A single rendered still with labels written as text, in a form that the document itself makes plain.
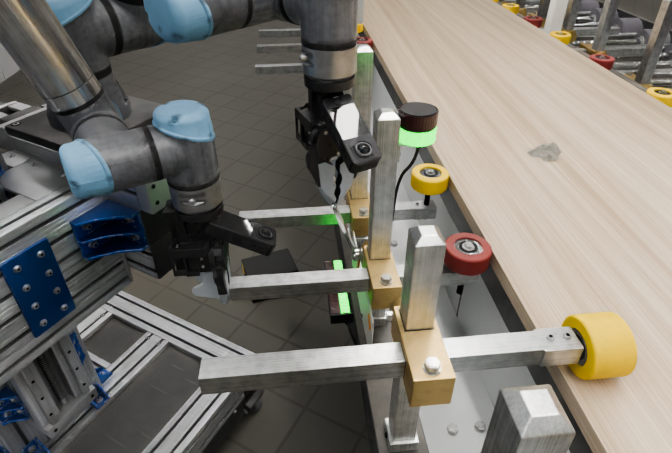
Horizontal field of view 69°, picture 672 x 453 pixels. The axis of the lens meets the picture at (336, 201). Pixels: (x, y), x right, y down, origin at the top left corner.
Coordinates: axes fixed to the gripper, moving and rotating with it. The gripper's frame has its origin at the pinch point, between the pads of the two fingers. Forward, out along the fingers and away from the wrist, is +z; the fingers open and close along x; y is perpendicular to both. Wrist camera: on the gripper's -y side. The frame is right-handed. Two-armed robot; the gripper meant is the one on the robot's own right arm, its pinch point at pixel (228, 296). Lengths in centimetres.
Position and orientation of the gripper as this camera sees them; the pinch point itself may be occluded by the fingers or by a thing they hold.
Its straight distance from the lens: 89.1
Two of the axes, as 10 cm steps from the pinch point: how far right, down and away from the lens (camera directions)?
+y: -9.9, 0.6, -0.9
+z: 0.0, 8.3, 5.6
